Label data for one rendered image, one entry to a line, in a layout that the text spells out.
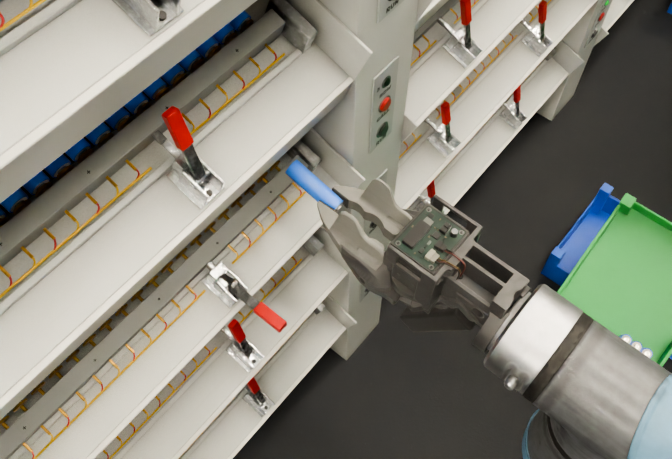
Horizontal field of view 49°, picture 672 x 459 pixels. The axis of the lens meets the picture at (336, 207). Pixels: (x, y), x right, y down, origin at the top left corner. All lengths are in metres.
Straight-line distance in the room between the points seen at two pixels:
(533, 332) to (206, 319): 0.33
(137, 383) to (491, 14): 0.65
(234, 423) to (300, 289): 0.25
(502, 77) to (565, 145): 0.44
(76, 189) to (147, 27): 0.17
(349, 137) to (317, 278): 0.29
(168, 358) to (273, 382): 0.41
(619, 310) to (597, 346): 0.75
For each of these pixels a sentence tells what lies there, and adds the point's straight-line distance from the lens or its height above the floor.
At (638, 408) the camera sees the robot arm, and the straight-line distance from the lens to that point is 0.64.
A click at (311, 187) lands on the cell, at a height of 0.64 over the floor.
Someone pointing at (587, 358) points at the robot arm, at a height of 0.68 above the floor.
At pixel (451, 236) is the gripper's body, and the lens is 0.65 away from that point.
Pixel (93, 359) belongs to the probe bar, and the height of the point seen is 0.59.
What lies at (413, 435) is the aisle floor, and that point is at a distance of 1.30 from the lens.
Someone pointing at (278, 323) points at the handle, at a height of 0.57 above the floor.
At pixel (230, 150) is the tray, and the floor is 0.74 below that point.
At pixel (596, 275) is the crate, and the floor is 0.08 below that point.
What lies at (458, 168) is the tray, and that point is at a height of 0.16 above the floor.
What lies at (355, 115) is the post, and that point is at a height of 0.68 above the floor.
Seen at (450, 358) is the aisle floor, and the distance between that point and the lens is 1.35.
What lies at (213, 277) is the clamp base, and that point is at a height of 0.58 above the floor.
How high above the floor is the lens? 1.25
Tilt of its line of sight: 58 degrees down
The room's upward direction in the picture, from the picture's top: straight up
